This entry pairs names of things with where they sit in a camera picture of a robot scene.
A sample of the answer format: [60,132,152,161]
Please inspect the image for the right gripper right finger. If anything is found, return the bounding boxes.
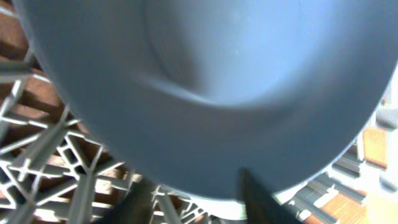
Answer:
[238,168,301,224]

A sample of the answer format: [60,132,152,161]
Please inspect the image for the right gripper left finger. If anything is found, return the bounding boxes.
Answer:
[93,178,155,224]

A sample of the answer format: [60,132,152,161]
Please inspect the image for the mint green bowl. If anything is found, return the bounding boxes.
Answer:
[186,182,308,220]

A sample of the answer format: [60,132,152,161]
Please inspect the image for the grey dishwasher rack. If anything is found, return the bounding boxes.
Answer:
[1,1,397,223]

